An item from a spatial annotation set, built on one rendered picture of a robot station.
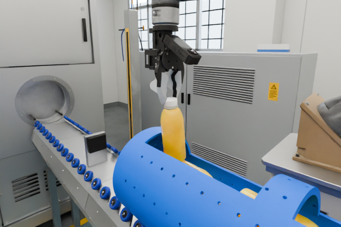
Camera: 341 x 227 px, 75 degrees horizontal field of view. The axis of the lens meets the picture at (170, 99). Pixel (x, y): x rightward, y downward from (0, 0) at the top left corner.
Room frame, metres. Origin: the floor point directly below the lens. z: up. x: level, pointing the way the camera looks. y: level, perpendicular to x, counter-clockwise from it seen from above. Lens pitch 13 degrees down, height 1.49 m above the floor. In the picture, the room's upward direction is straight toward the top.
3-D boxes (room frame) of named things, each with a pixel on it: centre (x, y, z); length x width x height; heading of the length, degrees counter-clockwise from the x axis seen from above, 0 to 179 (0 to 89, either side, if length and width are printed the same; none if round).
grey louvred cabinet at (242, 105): (2.57, -0.34, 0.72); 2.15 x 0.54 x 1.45; 46
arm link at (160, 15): (0.63, 0.02, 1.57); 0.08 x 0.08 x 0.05
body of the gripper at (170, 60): (0.64, 0.02, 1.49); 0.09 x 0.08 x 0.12; 42
